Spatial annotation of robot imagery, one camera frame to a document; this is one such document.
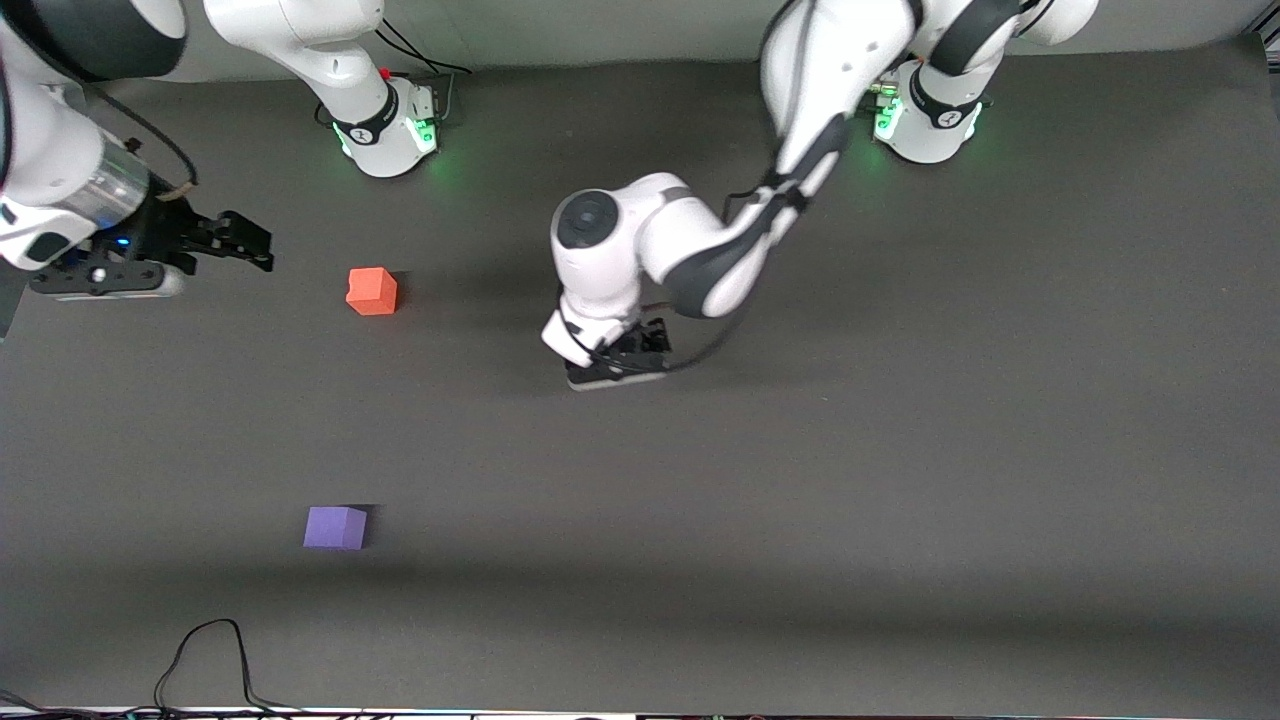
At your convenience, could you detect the orange foam block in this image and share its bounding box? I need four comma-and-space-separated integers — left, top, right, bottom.
346, 267, 399, 317

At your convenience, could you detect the black right base cable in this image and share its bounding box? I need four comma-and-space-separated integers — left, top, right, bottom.
374, 20, 474, 123

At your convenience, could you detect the black looped cable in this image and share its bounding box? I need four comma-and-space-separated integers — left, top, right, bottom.
153, 618, 306, 717

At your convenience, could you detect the purple foam block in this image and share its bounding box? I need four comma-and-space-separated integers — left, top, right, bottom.
303, 506, 368, 551

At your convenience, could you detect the dark grey table mat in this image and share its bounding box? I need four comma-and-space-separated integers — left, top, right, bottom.
0, 35, 1280, 717

